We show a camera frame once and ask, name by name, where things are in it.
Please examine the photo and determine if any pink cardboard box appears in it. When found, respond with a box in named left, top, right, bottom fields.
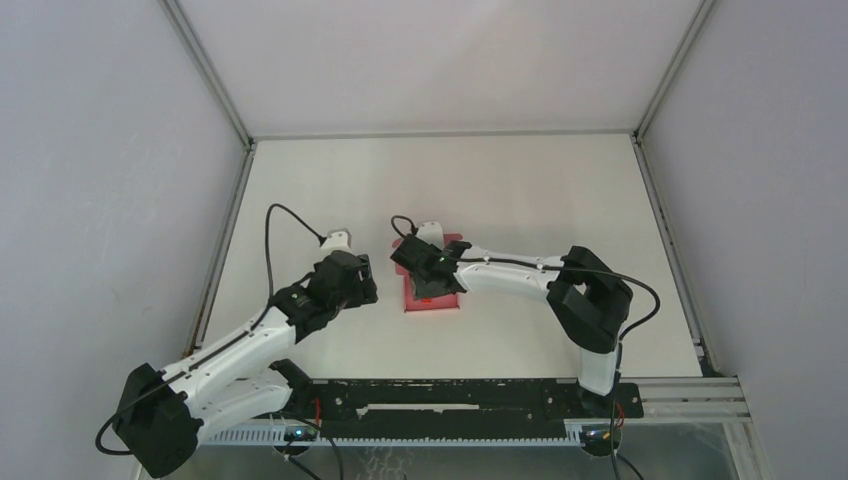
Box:
left=395, top=265, right=460, bottom=314

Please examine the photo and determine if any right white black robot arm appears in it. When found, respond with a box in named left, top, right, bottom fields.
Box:
left=391, top=235, right=633, bottom=416

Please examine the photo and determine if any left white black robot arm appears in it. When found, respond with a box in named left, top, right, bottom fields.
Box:
left=106, top=250, right=378, bottom=478

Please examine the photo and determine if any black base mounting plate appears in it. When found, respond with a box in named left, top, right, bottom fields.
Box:
left=276, top=378, right=645, bottom=441

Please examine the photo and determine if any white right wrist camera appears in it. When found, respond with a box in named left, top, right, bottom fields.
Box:
left=416, top=220, right=445, bottom=250

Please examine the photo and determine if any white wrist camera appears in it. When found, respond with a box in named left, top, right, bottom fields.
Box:
left=320, top=228, right=352, bottom=254
left=416, top=220, right=445, bottom=250

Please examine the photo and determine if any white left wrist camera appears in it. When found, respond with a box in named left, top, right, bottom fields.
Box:
left=320, top=228, right=352, bottom=254

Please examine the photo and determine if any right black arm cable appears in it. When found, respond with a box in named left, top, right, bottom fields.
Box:
left=389, top=214, right=662, bottom=399

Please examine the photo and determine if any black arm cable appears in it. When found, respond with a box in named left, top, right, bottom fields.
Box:
left=94, top=203, right=329, bottom=457
left=389, top=214, right=662, bottom=399

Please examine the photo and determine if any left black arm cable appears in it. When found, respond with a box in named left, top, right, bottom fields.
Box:
left=94, top=203, right=329, bottom=457

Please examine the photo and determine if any white slotted cable duct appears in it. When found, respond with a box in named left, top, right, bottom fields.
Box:
left=200, top=423, right=584, bottom=447

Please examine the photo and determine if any aluminium front frame rail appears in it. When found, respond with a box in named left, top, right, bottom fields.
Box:
left=148, top=377, right=752, bottom=425

